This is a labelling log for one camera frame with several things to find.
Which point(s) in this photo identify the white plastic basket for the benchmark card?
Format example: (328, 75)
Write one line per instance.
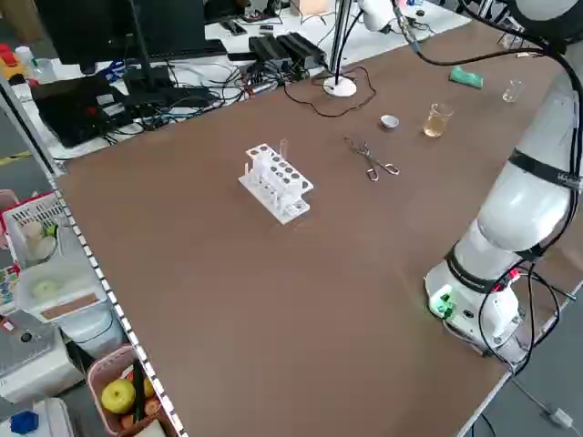
(32, 227)

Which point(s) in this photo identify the black power supply unit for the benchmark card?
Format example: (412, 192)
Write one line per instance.
(268, 47)
(303, 45)

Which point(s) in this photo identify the metal crucible tongs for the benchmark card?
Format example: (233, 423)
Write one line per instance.
(367, 155)

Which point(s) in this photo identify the black computer monitor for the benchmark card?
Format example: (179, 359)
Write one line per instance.
(91, 27)

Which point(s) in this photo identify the aluminium frame post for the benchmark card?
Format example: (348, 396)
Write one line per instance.
(339, 36)

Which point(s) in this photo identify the yellow green apple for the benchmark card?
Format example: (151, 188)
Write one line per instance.
(117, 396)

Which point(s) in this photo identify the black keyboard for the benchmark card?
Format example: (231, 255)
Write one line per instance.
(191, 49)

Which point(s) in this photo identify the blue plastic object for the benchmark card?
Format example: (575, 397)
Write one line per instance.
(23, 422)

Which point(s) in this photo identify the clear bottle with white cap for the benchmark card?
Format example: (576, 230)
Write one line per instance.
(25, 59)

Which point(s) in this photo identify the white desk lamp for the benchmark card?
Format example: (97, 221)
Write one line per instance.
(339, 87)

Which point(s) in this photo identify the clear plastic storage box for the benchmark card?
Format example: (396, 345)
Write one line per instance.
(59, 287)

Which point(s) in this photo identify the red plastic toy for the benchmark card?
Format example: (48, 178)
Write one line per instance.
(7, 54)

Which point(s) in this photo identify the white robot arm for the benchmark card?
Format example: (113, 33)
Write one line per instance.
(524, 205)

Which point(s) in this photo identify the grey corner frame post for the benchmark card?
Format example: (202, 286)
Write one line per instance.
(27, 122)

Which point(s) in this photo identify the black equipment case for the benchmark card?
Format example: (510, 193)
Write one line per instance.
(77, 109)

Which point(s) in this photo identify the small white porcelain dish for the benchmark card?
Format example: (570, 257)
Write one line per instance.
(390, 122)

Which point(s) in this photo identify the white test tube rack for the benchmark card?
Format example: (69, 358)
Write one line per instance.
(289, 216)

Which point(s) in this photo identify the pink plastic basket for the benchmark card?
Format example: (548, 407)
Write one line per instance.
(109, 359)

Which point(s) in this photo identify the green folded cloth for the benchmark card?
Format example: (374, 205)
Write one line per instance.
(465, 77)

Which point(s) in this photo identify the glass beaker with yellow liquid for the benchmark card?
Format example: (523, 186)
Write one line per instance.
(437, 125)

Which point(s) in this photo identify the small glass beaker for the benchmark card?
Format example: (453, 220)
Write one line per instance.
(513, 91)

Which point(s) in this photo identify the white box with mesh lid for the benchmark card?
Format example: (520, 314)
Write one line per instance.
(32, 364)

